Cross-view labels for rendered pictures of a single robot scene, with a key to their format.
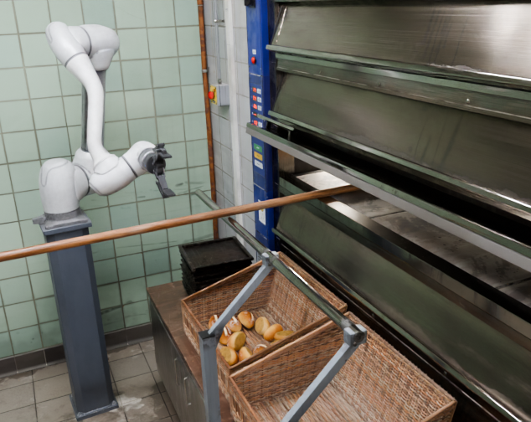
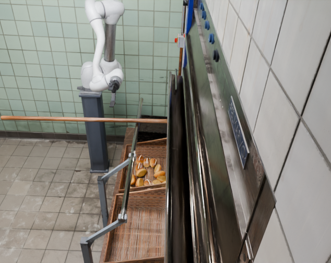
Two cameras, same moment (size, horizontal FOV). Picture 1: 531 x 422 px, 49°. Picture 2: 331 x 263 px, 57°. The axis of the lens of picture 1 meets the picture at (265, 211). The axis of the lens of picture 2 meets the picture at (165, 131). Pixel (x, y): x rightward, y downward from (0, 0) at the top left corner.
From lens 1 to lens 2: 100 cm
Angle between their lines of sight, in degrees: 26
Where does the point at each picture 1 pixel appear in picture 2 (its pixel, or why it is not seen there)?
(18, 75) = not seen: hidden behind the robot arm
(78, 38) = (97, 10)
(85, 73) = (97, 29)
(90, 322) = (97, 136)
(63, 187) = (89, 77)
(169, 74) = (163, 20)
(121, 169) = (102, 82)
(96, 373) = (99, 156)
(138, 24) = not seen: outside the picture
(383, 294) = not seen: hidden behind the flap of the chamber
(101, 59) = (111, 20)
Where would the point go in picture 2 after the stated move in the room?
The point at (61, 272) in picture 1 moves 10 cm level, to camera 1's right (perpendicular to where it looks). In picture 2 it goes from (86, 113) to (94, 116)
